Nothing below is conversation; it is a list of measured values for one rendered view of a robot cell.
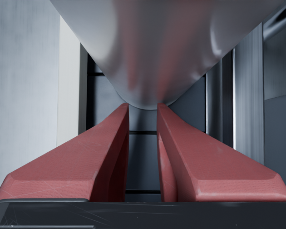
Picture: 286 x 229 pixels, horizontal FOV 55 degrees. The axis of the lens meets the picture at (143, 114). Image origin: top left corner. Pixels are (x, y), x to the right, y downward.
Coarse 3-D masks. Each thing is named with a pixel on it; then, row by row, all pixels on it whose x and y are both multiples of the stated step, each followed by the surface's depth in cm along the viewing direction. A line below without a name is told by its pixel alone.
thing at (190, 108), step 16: (96, 64) 18; (96, 80) 18; (96, 96) 18; (112, 96) 18; (192, 96) 18; (96, 112) 18; (144, 112) 18; (176, 112) 18; (192, 112) 18; (144, 128) 18; (144, 144) 18; (128, 160) 18; (144, 160) 18; (128, 176) 18; (144, 176) 18; (128, 192) 18; (144, 192) 18; (160, 192) 18
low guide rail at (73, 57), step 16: (64, 32) 15; (64, 48) 15; (80, 48) 15; (64, 64) 15; (80, 64) 15; (64, 80) 15; (80, 80) 15; (64, 96) 15; (80, 96) 15; (64, 112) 15; (80, 112) 15; (64, 128) 15; (80, 128) 15
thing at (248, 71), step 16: (256, 32) 10; (240, 48) 10; (256, 48) 10; (224, 64) 11; (240, 64) 10; (256, 64) 10; (224, 80) 11; (240, 80) 10; (256, 80) 10; (224, 96) 11; (240, 96) 10; (256, 96) 10; (224, 112) 11; (240, 112) 10; (256, 112) 10; (224, 128) 11; (240, 128) 10; (256, 128) 10; (240, 144) 10; (256, 144) 10; (256, 160) 10
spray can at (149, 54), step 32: (64, 0) 4; (96, 0) 3; (128, 0) 3; (160, 0) 3; (192, 0) 3; (224, 0) 3; (256, 0) 3; (96, 32) 4; (128, 32) 4; (160, 32) 4; (192, 32) 4; (224, 32) 4; (128, 64) 6; (160, 64) 5; (192, 64) 6; (128, 96) 13; (160, 96) 11
